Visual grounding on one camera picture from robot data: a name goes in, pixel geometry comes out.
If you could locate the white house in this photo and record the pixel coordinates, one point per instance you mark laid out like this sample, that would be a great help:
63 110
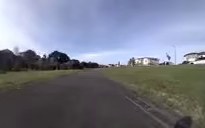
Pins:
146 61

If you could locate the dark grey asphalt path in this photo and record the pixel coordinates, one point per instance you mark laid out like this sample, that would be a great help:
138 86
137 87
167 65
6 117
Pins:
80 103

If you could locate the concrete kerb strip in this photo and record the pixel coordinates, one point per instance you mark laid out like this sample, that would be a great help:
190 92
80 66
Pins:
150 111

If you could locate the grass field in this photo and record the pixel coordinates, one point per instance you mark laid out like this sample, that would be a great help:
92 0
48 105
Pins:
170 83

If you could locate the row of dark trees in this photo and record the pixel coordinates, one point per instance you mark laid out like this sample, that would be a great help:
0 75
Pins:
30 60

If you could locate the street light pole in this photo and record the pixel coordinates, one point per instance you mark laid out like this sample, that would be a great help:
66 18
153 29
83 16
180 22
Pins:
175 55

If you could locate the grass verge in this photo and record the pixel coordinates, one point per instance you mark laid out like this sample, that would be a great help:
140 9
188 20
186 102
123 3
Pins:
20 79

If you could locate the white building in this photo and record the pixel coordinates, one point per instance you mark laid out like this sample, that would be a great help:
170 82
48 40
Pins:
198 55

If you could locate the robot's own part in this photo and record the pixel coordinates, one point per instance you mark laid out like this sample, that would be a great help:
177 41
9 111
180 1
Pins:
183 122

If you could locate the white car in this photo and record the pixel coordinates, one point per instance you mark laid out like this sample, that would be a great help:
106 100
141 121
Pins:
202 61

